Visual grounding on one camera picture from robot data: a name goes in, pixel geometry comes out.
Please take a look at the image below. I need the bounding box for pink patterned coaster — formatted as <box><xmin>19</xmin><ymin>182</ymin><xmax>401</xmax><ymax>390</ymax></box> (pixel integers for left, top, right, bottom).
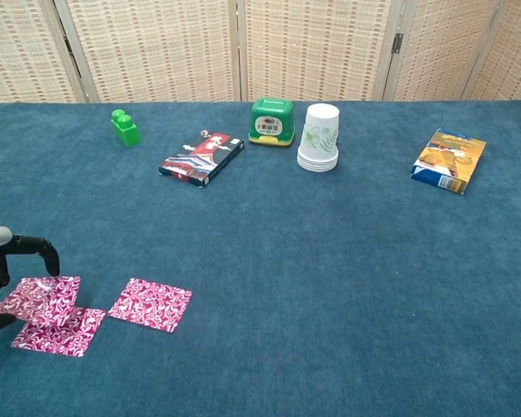
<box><xmin>10</xmin><ymin>307</ymin><xmax>107</xmax><ymax>359</ymax></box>
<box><xmin>0</xmin><ymin>275</ymin><xmax>82</xmax><ymax>328</ymax></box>
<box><xmin>107</xmin><ymin>277</ymin><xmax>193</xmax><ymax>334</ymax></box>

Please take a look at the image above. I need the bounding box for green toy building brick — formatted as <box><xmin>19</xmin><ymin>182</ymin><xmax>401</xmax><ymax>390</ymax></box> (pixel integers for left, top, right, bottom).
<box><xmin>110</xmin><ymin>108</ymin><xmax>142</xmax><ymax>149</ymax></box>

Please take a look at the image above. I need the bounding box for woven bamboo screen panel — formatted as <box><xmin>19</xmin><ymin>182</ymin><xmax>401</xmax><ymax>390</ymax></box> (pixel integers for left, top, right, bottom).
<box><xmin>0</xmin><ymin>0</ymin><xmax>88</xmax><ymax>105</ymax></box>
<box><xmin>51</xmin><ymin>0</ymin><xmax>243</xmax><ymax>104</ymax></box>
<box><xmin>459</xmin><ymin>0</ymin><xmax>521</xmax><ymax>102</ymax></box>
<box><xmin>381</xmin><ymin>0</ymin><xmax>503</xmax><ymax>103</ymax></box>
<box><xmin>236</xmin><ymin>0</ymin><xmax>403</xmax><ymax>103</ymax></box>

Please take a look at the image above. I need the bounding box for black and red cardboard box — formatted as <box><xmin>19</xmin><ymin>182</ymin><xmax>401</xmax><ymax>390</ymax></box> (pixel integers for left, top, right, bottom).
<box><xmin>158</xmin><ymin>131</ymin><xmax>246</xmax><ymax>189</ymax></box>

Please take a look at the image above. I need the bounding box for blue table cloth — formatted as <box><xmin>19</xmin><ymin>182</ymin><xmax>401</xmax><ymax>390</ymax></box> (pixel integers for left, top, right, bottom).
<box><xmin>0</xmin><ymin>100</ymin><xmax>521</xmax><ymax>417</ymax></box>

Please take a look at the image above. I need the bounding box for green plastic container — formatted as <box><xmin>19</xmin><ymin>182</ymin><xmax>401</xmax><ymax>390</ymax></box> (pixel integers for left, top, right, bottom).
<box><xmin>247</xmin><ymin>96</ymin><xmax>297</xmax><ymax>147</ymax></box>

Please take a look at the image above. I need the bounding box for white paper cup stack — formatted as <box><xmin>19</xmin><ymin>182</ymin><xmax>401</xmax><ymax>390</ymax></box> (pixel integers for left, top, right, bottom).
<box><xmin>296</xmin><ymin>103</ymin><xmax>341</xmax><ymax>174</ymax></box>

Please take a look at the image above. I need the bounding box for yellow and blue snack box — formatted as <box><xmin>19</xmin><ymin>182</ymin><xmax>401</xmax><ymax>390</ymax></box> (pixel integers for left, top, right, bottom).
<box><xmin>410</xmin><ymin>128</ymin><xmax>488</xmax><ymax>195</ymax></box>

